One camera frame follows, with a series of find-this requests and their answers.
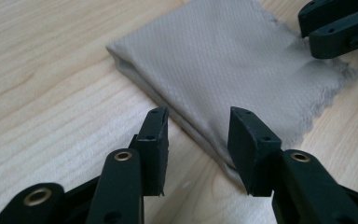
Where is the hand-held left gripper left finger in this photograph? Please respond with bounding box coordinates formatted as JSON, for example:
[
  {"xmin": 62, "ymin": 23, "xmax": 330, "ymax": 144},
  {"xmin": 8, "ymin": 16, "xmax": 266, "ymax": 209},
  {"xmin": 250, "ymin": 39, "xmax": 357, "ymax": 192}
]
[{"xmin": 85, "ymin": 106, "xmax": 170, "ymax": 224}]

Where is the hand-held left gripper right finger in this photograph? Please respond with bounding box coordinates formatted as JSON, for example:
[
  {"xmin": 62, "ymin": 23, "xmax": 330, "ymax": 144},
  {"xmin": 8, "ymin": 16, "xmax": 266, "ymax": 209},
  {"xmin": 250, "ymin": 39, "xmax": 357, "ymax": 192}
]
[{"xmin": 227, "ymin": 106, "xmax": 358, "ymax": 224}]

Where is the grey cleaning cloth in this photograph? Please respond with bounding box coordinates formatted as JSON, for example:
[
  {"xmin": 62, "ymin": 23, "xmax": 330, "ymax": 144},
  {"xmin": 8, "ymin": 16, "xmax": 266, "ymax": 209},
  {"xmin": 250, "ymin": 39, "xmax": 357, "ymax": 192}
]
[{"xmin": 105, "ymin": 0, "xmax": 358, "ymax": 188}]

